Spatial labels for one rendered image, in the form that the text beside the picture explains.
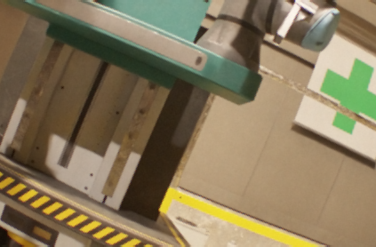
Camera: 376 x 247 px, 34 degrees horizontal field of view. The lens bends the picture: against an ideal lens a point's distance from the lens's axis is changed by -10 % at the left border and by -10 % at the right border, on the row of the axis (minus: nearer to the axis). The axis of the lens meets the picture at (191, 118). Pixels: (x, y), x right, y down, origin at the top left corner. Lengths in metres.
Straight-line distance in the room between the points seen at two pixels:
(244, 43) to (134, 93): 0.31
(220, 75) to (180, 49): 0.10
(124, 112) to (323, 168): 6.25
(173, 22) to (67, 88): 0.31
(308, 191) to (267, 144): 0.77
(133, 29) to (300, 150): 6.34
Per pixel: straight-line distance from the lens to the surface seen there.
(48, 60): 1.59
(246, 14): 1.44
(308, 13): 1.09
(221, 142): 7.47
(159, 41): 1.39
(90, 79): 1.62
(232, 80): 1.39
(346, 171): 7.83
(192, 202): 2.76
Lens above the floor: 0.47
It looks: 5 degrees up
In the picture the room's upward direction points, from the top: 24 degrees clockwise
